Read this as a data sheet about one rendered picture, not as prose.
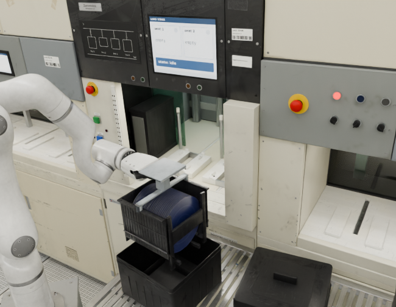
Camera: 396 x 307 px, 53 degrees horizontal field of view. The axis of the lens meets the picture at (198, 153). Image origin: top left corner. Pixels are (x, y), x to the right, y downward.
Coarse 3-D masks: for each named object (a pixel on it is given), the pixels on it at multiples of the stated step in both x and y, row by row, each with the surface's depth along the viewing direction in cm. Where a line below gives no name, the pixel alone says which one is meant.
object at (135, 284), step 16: (192, 240) 155; (208, 240) 149; (128, 256) 148; (144, 256) 155; (160, 256) 164; (176, 256) 164; (192, 256) 159; (208, 256) 140; (128, 272) 141; (144, 272) 153; (160, 272) 157; (176, 272) 156; (192, 272) 134; (208, 272) 143; (128, 288) 145; (144, 288) 137; (160, 288) 130; (176, 288) 128; (192, 288) 136; (208, 288) 146; (144, 304) 142; (160, 304) 134; (176, 304) 131; (192, 304) 139
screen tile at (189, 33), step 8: (184, 32) 143; (192, 32) 142; (200, 32) 140; (184, 40) 145; (208, 40) 140; (184, 48) 146; (192, 48) 144; (200, 48) 143; (208, 48) 141; (192, 56) 146; (200, 56) 144; (208, 56) 142
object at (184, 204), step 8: (184, 200) 130; (192, 200) 133; (176, 208) 127; (184, 208) 131; (192, 208) 134; (176, 216) 128; (184, 216) 132; (176, 224) 129; (192, 232) 138; (184, 240) 136; (176, 248) 133
